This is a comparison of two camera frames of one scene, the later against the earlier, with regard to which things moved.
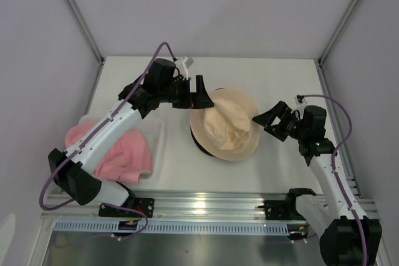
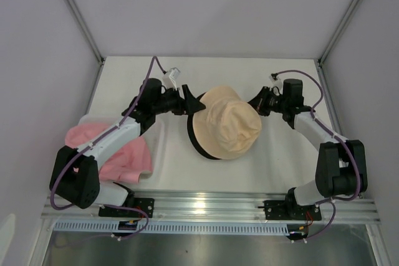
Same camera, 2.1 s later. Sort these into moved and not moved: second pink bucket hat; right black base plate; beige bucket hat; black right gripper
Moved: black right gripper
Not moved: right black base plate; beige bucket hat; second pink bucket hat
